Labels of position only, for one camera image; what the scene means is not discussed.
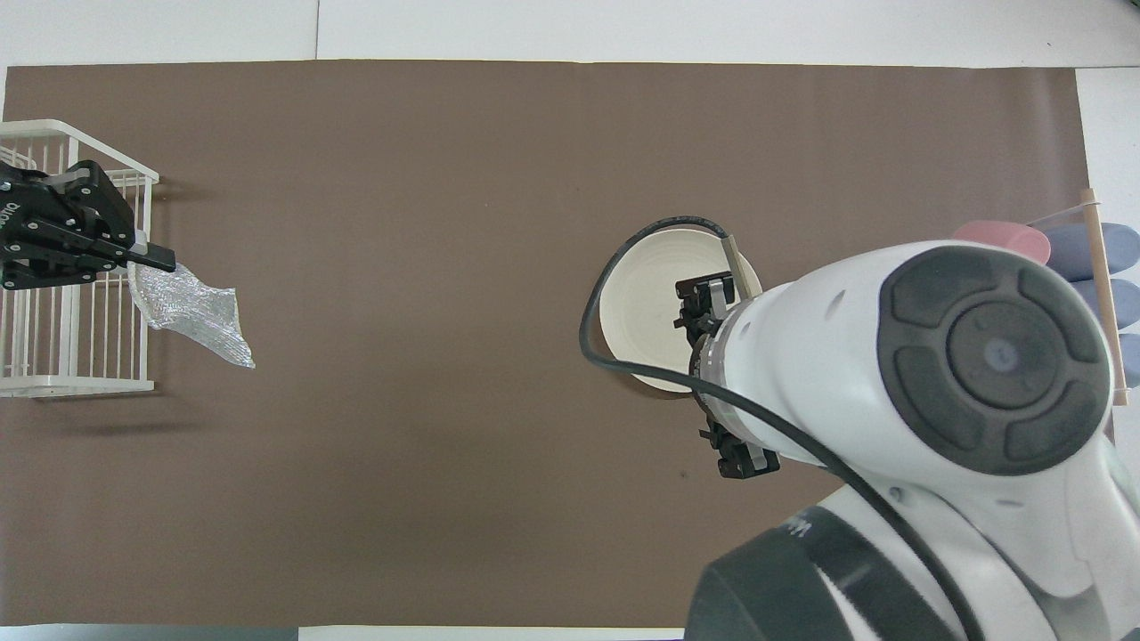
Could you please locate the cream round plate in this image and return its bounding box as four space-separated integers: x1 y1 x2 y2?
598 227 764 393

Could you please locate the white wire dish rack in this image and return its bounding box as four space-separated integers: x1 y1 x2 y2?
0 119 159 398

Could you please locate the pink plastic cup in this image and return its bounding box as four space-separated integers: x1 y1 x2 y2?
953 220 1052 265

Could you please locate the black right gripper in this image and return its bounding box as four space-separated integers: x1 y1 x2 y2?
674 274 780 480

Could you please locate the clear plastic wrap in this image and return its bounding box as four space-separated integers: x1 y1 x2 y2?
127 260 257 369

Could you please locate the brown table mat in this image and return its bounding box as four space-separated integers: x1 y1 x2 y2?
0 59 1134 629

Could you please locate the blue plastic cup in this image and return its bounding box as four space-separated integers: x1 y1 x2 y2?
1088 279 1140 329
1113 334 1140 389
1046 223 1140 282

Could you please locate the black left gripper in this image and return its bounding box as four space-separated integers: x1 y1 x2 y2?
0 160 177 291

